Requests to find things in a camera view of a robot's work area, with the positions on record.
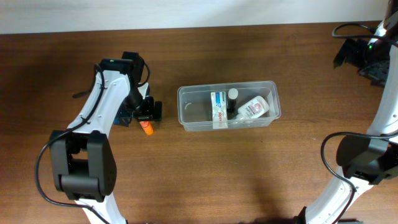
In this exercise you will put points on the white blue medicine box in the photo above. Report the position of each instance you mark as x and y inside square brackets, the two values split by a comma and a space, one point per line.
[219, 113]

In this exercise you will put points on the white spray bottle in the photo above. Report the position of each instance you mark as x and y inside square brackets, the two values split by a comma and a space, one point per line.
[253, 109]

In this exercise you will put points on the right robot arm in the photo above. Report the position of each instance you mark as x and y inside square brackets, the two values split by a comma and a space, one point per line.
[360, 161]

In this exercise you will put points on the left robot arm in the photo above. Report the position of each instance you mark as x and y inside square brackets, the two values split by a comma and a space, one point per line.
[83, 164]

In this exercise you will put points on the dark bottle white cap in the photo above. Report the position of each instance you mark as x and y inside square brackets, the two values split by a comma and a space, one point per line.
[232, 100]

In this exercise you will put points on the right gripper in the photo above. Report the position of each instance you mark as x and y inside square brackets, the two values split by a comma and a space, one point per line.
[356, 47]

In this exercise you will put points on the orange tablet tube white cap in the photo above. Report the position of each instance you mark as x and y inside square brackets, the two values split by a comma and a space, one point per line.
[147, 127]

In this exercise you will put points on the clear plastic container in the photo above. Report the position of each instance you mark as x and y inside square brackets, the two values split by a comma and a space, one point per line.
[195, 109]

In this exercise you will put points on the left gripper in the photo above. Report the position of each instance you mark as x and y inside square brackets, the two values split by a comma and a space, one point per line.
[148, 113]

